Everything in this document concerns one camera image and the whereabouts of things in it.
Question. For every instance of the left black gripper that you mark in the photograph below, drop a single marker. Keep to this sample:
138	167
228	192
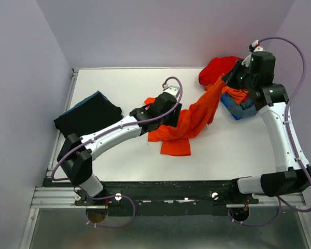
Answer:
172	121

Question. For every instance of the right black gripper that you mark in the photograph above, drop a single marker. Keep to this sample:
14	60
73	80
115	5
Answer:
229	78

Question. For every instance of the black t shirt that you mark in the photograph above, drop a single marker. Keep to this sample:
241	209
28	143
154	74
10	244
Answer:
81	127

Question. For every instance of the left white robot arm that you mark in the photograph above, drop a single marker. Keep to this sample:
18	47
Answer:
78	153

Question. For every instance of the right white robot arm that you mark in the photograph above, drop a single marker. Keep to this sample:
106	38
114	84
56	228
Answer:
255	75

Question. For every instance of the red t shirt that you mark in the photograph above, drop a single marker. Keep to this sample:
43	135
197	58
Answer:
216	68

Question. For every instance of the grey t shirt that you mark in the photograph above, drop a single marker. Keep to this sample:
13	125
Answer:
244	110

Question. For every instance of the blue plastic bin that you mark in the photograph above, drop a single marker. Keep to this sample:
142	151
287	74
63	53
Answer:
225	101

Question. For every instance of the blue folded t shirt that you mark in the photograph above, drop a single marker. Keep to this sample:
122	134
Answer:
95	105

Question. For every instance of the aluminium extrusion right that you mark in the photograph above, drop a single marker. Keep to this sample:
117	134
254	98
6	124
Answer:
255	200

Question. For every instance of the aluminium extrusion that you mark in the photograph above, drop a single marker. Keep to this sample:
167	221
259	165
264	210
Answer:
53	198
255	200

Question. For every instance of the aluminium extrusion left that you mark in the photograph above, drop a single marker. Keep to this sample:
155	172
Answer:
53	198

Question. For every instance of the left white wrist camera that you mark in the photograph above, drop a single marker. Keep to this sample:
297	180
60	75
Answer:
172	90

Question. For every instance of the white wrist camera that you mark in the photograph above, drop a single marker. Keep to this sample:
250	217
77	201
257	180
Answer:
254	47
172	90

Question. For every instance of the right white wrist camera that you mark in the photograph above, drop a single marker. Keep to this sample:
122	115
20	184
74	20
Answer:
254	47

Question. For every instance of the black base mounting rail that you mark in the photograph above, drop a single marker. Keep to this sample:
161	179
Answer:
174	198

